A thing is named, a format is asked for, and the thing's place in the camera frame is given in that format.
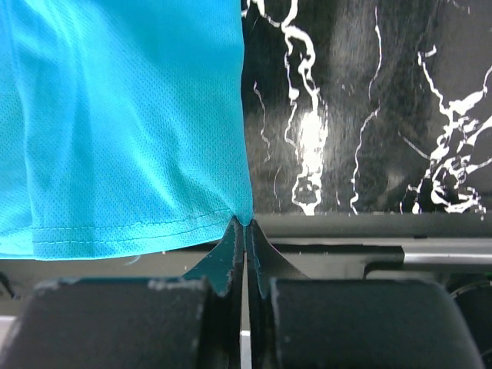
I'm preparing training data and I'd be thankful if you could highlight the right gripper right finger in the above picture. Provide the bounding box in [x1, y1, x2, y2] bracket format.
[245, 222, 483, 368]

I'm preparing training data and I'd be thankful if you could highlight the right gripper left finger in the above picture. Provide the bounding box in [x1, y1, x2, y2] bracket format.
[1, 219, 244, 368]

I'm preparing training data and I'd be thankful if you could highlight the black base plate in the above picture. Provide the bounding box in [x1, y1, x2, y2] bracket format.
[1, 214, 491, 302]

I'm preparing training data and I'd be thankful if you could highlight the teal t shirt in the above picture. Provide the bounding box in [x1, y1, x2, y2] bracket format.
[1, 1, 253, 261]

